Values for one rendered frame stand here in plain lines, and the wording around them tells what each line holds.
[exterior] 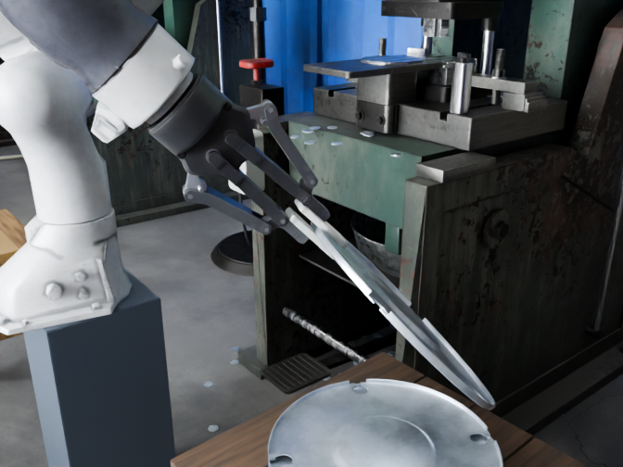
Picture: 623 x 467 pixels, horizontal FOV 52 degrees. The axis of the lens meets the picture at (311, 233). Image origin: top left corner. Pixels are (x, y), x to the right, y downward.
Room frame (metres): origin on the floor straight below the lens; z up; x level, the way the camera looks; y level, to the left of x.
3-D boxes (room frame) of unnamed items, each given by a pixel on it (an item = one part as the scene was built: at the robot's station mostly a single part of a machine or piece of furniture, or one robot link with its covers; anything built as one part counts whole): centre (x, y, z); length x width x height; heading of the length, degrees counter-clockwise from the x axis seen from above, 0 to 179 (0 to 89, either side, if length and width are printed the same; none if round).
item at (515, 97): (1.24, -0.36, 0.76); 0.17 x 0.06 x 0.10; 38
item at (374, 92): (1.27, -0.12, 0.72); 0.25 x 0.14 x 0.14; 128
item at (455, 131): (1.38, -0.26, 0.68); 0.45 x 0.30 x 0.06; 38
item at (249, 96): (1.48, 0.11, 0.62); 0.10 x 0.06 x 0.20; 38
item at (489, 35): (1.35, -0.36, 0.81); 0.02 x 0.02 x 0.14
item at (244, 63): (1.50, 0.12, 0.72); 0.07 x 0.06 x 0.08; 128
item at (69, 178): (0.91, 0.37, 0.71); 0.18 x 0.11 x 0.25; 175
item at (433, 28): (1.37, -0.25, 0.84); 0.05 x 0.03 x 0.04; 38
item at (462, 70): (1.16, -0.27, 0.75); 0.03 x 0.03 x 0.10; 38
